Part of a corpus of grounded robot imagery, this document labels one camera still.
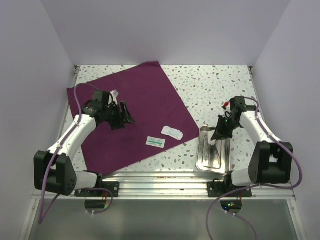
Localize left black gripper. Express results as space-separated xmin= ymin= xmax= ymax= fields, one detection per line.
xmin=102 ymin=100 xmax=135 ymax=130

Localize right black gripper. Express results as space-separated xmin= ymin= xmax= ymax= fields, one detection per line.
xmin=211 ymin=115 xmax=242 ymax=142

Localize steel scalpel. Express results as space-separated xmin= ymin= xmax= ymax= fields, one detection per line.
xmin=202 ymin=144 xmax=212 ymax=162

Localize steel tweezers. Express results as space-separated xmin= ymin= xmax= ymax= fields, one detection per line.
xmin=214 ymin=145 xmax=221 ymax=165

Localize clear plastic syringe packet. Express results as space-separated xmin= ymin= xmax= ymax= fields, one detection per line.
xmin=161 ymin=126 xmax=184 ymax=141

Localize white gauze pad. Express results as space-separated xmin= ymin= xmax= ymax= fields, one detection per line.
xmin=206 ymin=131 xmax=216 ymax=146

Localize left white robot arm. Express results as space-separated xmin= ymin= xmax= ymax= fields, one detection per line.
xmin=33 ymin=90 xmax=135 ymax=197

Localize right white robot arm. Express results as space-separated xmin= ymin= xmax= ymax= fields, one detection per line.
xmin=207 ymin=96 xmax=293 ymax=197

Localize steel instrument tray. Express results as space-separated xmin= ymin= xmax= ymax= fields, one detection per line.
xmin=196 ymin=125 xmax=231 ymax=175

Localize purple cloth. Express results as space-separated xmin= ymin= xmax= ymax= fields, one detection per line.
xmin=67 ymin=61 xmax=199 ymax=175

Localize green white suture packet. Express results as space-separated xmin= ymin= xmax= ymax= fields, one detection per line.
xmin=145 ymin=136 xmax=166 ymax=149

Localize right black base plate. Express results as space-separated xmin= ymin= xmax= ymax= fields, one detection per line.
xmin=206 ymin=178 xmax=253 ymax=198

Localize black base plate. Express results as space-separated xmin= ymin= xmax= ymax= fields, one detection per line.
xmin=74 ymin=181 xmax=120 ymax=198
xmin=206 ymin=178 xmax=253 ymax=198

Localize aluminium frame rail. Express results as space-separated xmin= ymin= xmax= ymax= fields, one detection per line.
xmin=32 ymin=172 xmax=297 ymax=201

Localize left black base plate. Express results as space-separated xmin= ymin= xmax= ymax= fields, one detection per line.
xmin=74 ymin=181 xmax=120 ymax=198

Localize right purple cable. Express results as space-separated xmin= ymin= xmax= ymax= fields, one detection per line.
xmin=205 ymin=96 xmax=305 ymax=240

